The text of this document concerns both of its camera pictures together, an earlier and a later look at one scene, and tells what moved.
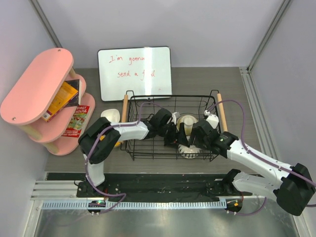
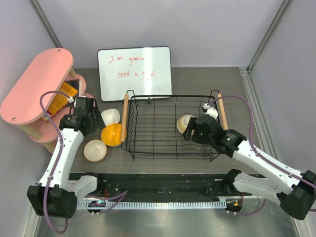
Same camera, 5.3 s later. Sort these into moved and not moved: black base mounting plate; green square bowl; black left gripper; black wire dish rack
Moved: black left gripper
Not moved: black wire dish rack; black base mounting plate; green square bowl
